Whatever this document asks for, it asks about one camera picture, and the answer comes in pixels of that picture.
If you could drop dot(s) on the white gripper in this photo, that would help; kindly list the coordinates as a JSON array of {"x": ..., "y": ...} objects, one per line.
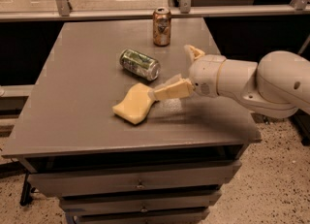
[{"x": 204, "y": 74}]

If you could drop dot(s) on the green soda can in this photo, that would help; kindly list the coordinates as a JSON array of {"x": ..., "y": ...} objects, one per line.
[{"x": 140, "y": 64}]

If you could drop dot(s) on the yellow sponge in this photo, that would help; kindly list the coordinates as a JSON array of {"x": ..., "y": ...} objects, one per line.
[{"x": 136, "y": 104}]

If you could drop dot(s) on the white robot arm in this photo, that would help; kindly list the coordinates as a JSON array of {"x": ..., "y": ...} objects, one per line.
[{"x": 277, "y": 86}]

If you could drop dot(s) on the orange soda can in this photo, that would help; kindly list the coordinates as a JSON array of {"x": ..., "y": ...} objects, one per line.
[{"x": 162, "y": 26}]

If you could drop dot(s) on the grey drawer cabinet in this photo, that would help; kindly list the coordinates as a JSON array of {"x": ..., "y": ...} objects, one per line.
[{"x": 68, "y": 124}]

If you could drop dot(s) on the middle grey drawer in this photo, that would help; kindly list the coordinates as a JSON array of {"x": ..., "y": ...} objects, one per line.
[{"x": 141, "y": 202}]

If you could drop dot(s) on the grey drawer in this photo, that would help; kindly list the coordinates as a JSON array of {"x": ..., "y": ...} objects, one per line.
[
  {"x": 167, "y": 216},
  {"x": 141, "y": 202},
  {"x": 134, "y": 179}
]

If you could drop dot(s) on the bottom grey drawer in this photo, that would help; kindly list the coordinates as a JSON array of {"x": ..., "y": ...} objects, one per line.
[{"x": 167, "y": 216}]

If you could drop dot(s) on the top grey drawer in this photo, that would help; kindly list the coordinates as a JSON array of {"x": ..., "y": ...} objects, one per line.
[{"x": 134, "y": 179}]

